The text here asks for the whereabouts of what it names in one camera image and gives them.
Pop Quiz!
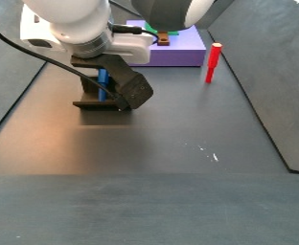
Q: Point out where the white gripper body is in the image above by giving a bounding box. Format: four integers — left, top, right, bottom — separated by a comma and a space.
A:
19, 3, 152, 64

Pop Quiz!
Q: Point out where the blue stepped peg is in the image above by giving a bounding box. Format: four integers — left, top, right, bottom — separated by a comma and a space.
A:
98, 69, 107, 102

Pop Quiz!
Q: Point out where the green block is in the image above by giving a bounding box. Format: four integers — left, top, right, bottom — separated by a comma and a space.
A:
144, 22, 178, 35

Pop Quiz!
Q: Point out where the purple base block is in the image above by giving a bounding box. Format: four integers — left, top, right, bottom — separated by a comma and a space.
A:
132, 26, 205, 67

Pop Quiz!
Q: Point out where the red stepped peg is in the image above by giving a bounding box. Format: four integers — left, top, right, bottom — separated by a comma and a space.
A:
204, 43, 223, 83

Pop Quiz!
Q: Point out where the black angle bracket fixture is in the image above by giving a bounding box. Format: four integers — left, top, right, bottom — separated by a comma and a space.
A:
73, 77, 130, 111

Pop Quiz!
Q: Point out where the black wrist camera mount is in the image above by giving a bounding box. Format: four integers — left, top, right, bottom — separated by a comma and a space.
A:
70, 55, 153, 109

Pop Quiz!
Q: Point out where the brown L-shaped bracket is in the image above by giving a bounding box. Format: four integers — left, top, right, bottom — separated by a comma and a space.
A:
157, 32, 169, 46

